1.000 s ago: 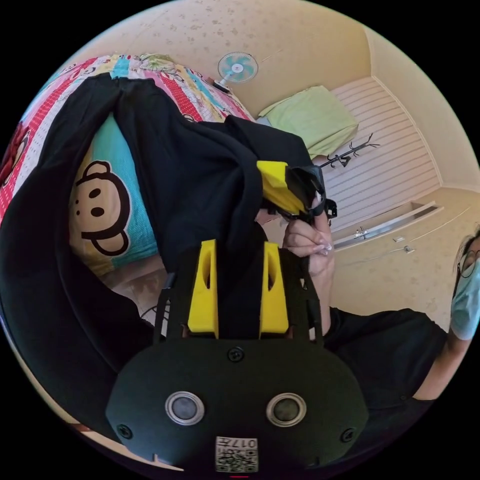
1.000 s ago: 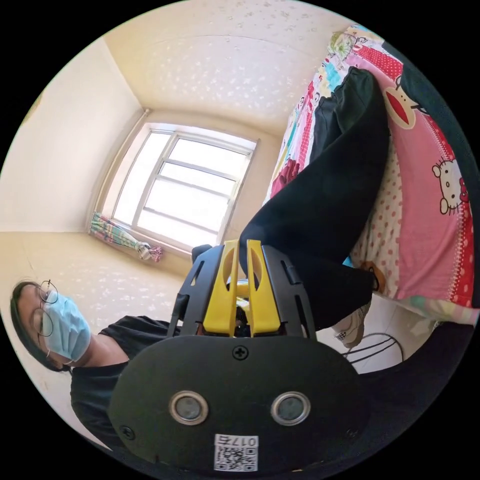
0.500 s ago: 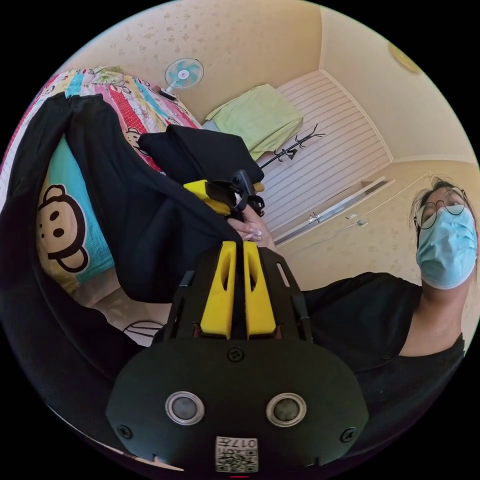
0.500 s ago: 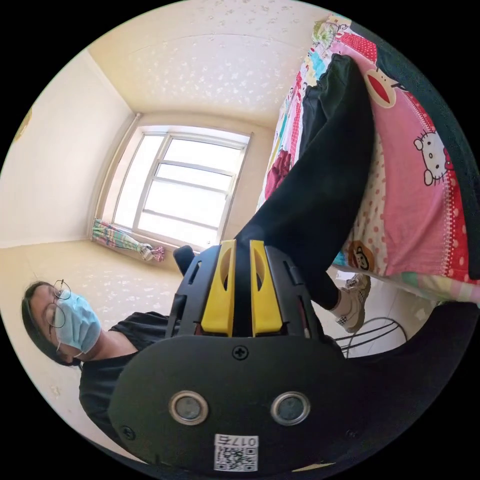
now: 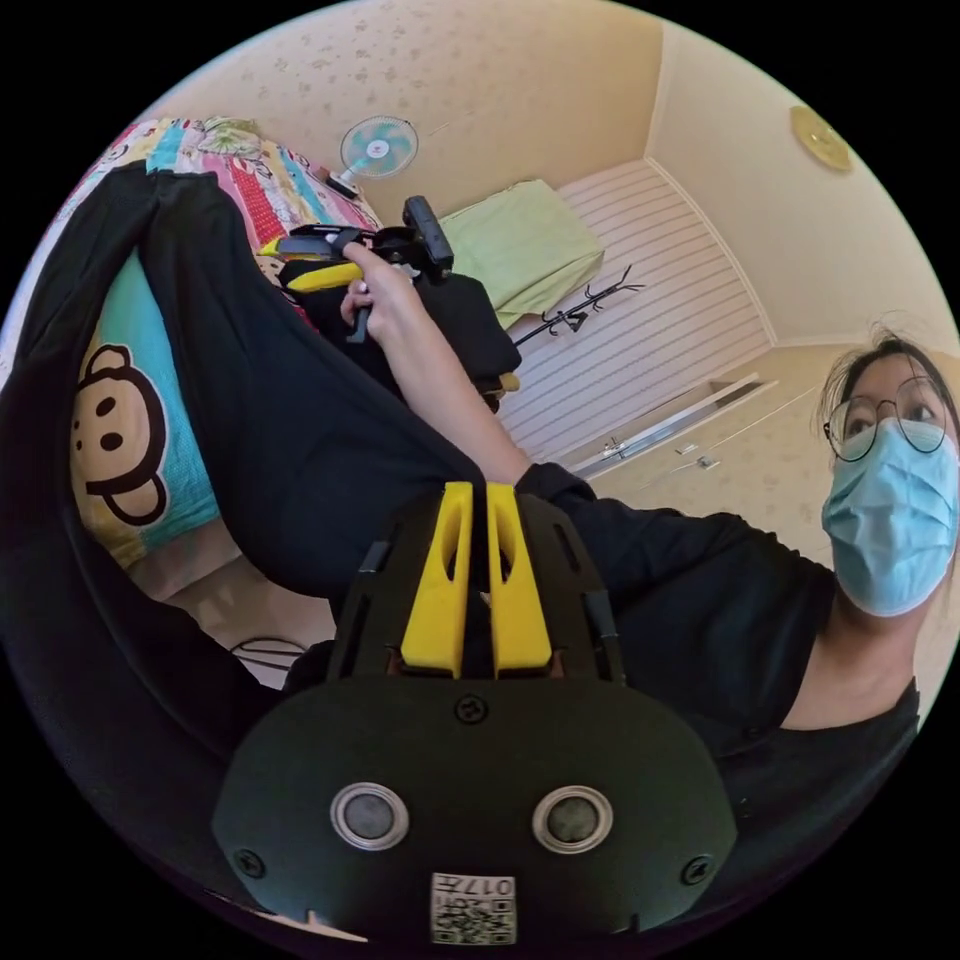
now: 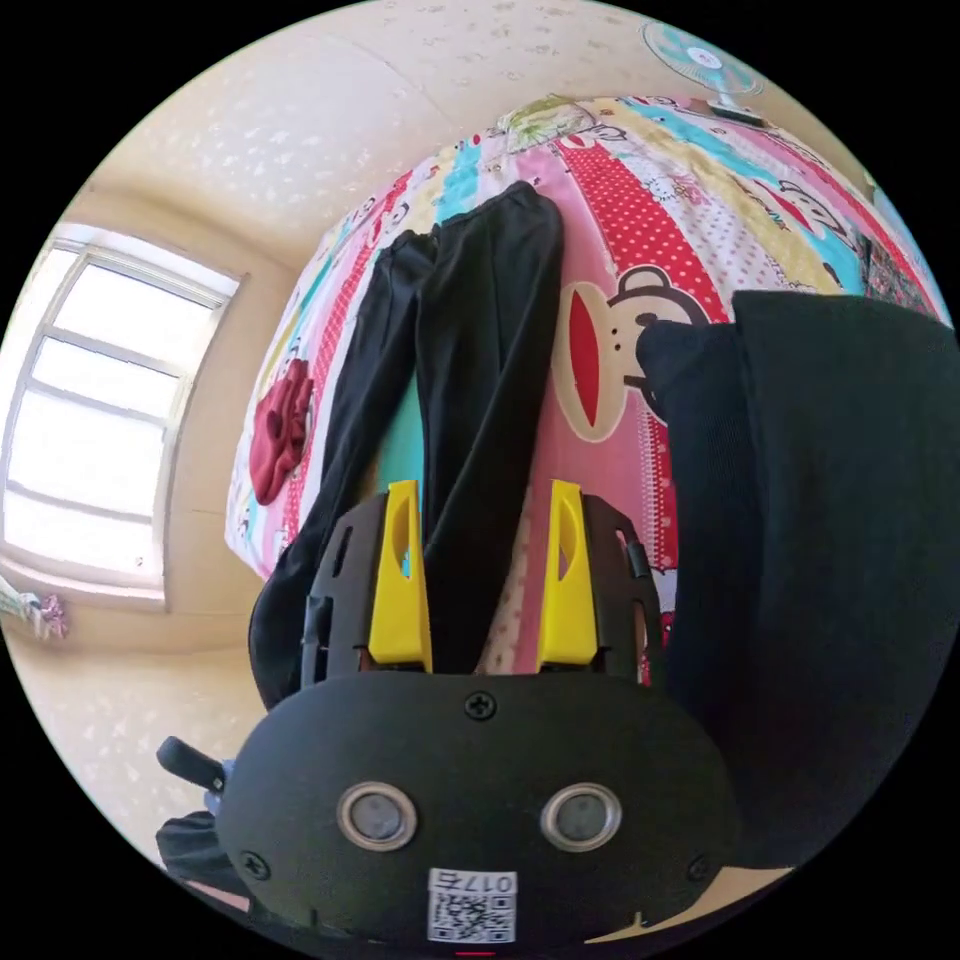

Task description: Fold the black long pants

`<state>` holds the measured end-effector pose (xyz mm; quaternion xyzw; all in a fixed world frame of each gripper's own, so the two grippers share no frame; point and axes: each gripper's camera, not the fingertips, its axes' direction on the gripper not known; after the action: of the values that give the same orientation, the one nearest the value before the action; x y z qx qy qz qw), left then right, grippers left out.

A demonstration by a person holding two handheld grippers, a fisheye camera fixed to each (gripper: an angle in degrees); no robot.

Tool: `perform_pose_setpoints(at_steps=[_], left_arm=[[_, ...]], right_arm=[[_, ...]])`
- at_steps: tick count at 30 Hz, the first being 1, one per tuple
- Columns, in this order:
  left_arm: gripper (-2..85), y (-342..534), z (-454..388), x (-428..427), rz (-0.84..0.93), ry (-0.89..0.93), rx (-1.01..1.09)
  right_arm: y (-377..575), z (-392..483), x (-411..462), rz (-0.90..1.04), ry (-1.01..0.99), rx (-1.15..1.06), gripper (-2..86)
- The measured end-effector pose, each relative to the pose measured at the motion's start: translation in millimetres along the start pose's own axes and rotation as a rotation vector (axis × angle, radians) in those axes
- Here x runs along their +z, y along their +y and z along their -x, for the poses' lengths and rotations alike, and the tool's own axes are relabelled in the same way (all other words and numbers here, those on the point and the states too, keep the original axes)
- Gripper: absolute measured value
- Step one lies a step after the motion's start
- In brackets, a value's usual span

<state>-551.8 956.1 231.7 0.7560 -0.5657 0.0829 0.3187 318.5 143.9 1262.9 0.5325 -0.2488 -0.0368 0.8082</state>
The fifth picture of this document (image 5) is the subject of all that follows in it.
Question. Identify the small white fan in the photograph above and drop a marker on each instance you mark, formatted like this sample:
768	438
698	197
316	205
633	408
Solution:
379	148

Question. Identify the round ceiling lamp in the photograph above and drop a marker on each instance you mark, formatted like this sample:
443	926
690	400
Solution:
821	138

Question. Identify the person's right hand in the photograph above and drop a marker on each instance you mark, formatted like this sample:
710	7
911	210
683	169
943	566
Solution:
382	296

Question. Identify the person's right forearm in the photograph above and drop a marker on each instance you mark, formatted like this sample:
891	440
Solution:
457	405

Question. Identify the black long pants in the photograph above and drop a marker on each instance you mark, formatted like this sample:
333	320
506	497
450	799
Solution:
300	420

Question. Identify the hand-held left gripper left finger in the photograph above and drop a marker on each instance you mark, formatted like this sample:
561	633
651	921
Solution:
439	592

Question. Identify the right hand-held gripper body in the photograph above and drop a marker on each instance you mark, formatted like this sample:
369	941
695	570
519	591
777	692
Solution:
390	244

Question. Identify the person's body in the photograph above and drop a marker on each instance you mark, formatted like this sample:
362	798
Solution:
750	615

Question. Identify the light green curtain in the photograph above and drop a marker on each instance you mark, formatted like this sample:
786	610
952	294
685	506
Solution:
525	244

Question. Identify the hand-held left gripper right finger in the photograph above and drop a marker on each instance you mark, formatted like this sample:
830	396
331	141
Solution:
519	600

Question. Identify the black coat rack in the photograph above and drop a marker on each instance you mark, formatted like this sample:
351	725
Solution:
581	311

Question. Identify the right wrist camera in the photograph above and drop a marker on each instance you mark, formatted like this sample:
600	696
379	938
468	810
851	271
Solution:
430	234

